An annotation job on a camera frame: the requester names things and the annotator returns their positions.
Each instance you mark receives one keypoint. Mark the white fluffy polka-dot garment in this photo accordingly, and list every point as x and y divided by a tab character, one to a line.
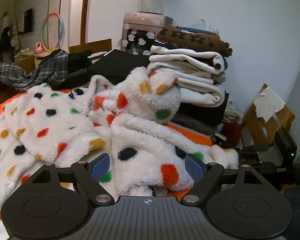
128	121

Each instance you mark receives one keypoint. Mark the black folded clothes left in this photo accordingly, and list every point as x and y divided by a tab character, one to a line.
77	71

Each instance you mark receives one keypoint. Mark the wooden chair behind table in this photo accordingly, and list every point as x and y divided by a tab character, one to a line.
98	48

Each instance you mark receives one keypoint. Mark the wall television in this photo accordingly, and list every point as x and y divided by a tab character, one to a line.
28	21

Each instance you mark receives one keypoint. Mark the colourful hula hoop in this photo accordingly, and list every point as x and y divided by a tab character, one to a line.
51	37

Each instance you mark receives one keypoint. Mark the dark grey folded garment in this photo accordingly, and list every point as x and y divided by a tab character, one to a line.
204	120

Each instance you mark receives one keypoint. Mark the cream folded garment stack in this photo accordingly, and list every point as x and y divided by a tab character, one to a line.
200	74

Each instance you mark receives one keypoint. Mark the brown patterned knit garment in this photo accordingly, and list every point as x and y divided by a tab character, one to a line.
199	42

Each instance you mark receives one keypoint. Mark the pink water dispenser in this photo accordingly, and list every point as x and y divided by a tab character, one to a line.
139	31

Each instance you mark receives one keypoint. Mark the black folded garment centre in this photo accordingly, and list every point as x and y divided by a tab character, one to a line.
117	65

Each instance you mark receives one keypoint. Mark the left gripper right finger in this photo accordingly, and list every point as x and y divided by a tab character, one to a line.
239	203

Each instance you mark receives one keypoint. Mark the wooden chair with paper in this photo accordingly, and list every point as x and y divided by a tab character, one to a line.
267	115

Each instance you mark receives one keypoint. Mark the grey plaid shirt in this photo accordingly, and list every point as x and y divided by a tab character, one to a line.
53	70

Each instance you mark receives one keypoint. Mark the pink kettlebell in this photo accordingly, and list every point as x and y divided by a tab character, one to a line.
39	49

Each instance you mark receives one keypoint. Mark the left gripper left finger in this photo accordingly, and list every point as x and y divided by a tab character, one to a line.
58	203

